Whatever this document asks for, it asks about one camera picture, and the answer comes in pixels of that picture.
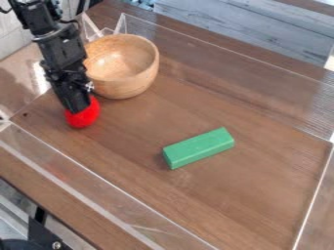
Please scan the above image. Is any wooden bowl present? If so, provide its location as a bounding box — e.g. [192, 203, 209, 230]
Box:
[84, 34, 158, 100]

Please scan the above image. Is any black clamp mount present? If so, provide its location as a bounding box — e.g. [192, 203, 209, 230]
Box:
[0, 208, 73, 250]

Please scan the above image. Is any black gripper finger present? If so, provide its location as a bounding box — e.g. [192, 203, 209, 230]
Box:
[72, 82, 92, 112]
[54, 88, 82, 113]

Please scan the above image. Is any green rectangular block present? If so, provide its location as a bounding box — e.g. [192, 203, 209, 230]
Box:
[161, 127, 235, 170]

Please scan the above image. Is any red felt strawberry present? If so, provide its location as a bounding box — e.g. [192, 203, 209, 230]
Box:
[64, 96, 100, 129]

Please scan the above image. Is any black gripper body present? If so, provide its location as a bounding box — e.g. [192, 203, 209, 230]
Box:
[7, 0, 92, 92]

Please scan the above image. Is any clear acrylic enclosure wall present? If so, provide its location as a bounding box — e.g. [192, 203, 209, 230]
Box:
[0, 9, 334, 250]

